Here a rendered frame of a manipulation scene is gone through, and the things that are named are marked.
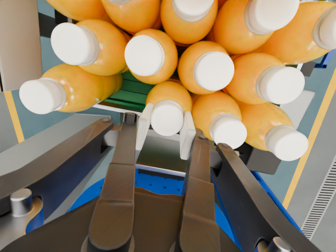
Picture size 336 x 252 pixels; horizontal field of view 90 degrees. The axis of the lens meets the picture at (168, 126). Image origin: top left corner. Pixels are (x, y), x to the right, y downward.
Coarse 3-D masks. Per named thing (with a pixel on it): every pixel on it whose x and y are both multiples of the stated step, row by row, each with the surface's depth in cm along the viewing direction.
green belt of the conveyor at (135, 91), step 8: (200, 40) 36; (128, 72) 39; (176, 72) 39; (128, 80) 40; (136, 80) 40; (128, 88) 40; (136, 88) 40; (144, 88) 40; (112, 96) 41; (120, 96) 41; (128, 96) 41; (136, 96) 41; (144, 96) 41; (128, 104) 42; (136, 104) 42; (144, 104) 42
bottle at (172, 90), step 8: (168, 80) 27; (176, 80) 29; (152, 88) 25; (160, 88) 23; (168, 88) 23; (176, 88) 23; (184, 88) 25; (152, 96) 23; (160, 96) 22; (168, 96) 22; (176, 96) 22; (184, 96) 23; (176, 104) 21; (184, 104) 22
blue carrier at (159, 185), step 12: (144, 180) 37; (156, 180) 38; (168, 180) 38; (180, 180) 39; (84, 192) 31; (96, 192) 31; (156, 192) 34; (168, 192) 35; (180, 192) 36; (72, 204) 29; (216, 204) 35; (216, 216) 32; (228, 228) 30
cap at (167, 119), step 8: (160, 104) 19; (168, 104) 19; (152, 112) 19; (160, 112) 19; (168, 112) 19; (176, 112) 19; (152, 120) 19; (160, 120) 19; (168, 120) 19; (176, 120) 19; (160, 128) 20; (168, 128) 20; (176, 128) 20
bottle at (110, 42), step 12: (84, 24) 19; (96, 24) 20; (108, 24) 22; (96, 36) 19; (108, 36) 20; (120, 36) 23; (96, 48) 19; (108, 48) 20; (120, 48) 22; (96, 60) 20; (108, 60) 21; (120, 60) 23; (96, 72) 22; (108, 72) 23; (120, 72) 29
